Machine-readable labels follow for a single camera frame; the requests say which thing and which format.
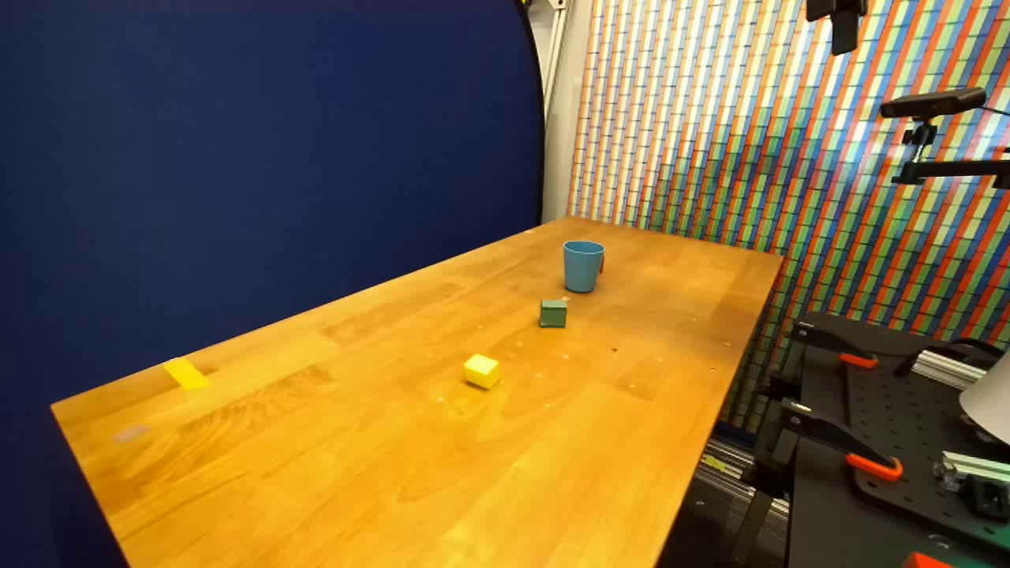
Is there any green block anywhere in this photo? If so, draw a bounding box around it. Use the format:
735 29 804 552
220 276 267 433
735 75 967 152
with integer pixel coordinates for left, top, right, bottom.
539 300 570 330

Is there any black clamp with orange handle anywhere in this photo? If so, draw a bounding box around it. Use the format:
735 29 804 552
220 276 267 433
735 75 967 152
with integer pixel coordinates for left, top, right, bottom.
781 402 905 484

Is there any black camera on mount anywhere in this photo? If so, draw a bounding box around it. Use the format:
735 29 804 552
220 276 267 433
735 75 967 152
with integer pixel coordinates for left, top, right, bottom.
882 88 989 121

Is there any yellow tape strip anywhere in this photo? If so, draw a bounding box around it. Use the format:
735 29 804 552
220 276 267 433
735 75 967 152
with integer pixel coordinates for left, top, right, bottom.
166 356 209 393

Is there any yellow block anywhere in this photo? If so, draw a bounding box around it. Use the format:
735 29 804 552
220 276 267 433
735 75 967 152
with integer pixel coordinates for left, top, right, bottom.
465 355 500 393

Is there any blue plastic cup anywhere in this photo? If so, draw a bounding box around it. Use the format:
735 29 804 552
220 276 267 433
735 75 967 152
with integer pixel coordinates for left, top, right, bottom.
561 240 605 293

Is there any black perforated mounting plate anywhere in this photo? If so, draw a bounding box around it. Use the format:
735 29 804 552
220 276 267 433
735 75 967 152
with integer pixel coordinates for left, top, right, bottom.
786 317 1010 568

